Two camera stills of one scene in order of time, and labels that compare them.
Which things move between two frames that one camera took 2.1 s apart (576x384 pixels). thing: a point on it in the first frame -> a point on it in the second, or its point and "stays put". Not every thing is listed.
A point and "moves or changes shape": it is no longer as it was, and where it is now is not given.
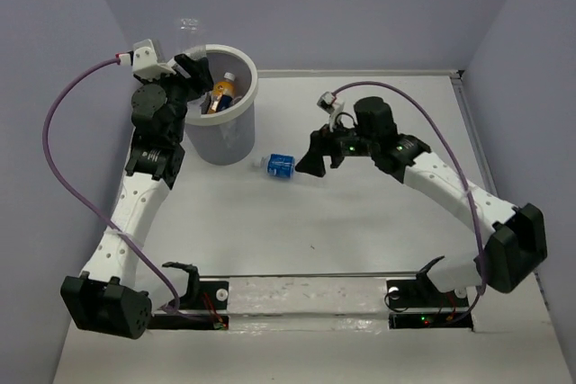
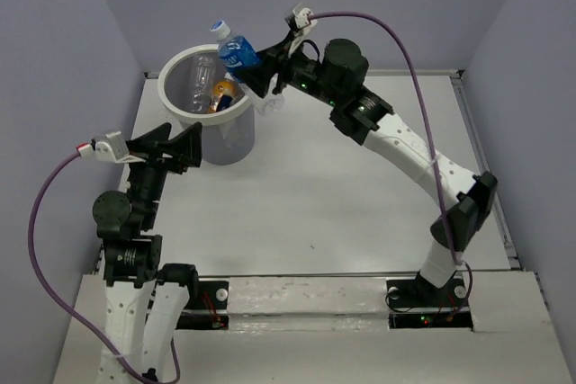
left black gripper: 199,69 -> 187,146
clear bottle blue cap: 189,40 moves or changes shape
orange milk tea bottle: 225,86 stays put
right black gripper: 323,139 -> 259,78
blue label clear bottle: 277,165 -> 238,54
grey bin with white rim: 224,137 stays put
